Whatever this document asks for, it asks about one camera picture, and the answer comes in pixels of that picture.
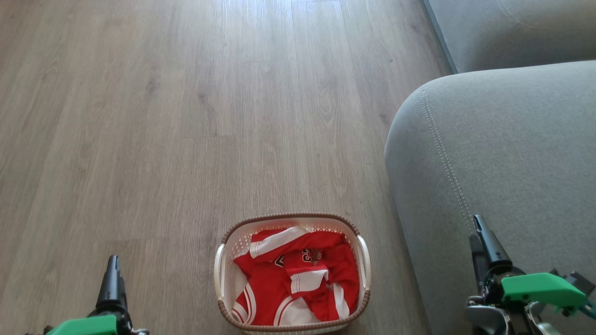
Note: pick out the red and white basketball jersey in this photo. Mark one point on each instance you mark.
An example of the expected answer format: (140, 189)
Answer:
(270, 284)

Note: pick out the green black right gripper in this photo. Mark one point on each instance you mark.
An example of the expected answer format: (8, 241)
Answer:
(540, 288)

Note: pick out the white woven laundry basket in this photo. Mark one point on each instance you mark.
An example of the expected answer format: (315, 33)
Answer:
(236, 246)

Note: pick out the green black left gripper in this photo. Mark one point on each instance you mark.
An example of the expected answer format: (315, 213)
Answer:
(88, 327)

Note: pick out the grey fabric sofa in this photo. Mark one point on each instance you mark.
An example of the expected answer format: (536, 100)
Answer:
(503, 153)

